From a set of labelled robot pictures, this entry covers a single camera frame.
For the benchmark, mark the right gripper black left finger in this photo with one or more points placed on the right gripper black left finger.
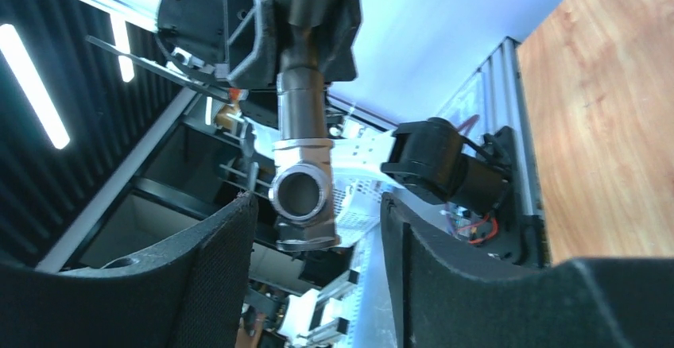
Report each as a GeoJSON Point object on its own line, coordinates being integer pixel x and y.
{"type": "Point", "coordinates": [184, 291]}

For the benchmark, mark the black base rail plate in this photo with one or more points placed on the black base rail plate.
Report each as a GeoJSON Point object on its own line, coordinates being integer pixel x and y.
{"type": "Point", "coordinates": [490, 110]}

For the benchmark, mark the grey faucet with lever handle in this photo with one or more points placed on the grey faucet with lever handle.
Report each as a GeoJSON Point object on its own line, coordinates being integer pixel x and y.
{"type": "Point", "coordinates": [301, 103]}

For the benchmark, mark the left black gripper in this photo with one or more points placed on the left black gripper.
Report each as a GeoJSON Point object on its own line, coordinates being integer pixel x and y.
{"type": "Point", "coordinates": [199, 28]}

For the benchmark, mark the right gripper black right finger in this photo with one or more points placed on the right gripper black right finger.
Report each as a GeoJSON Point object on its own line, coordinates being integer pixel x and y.
{"type": "Point", "coordinates": [445, 293]}

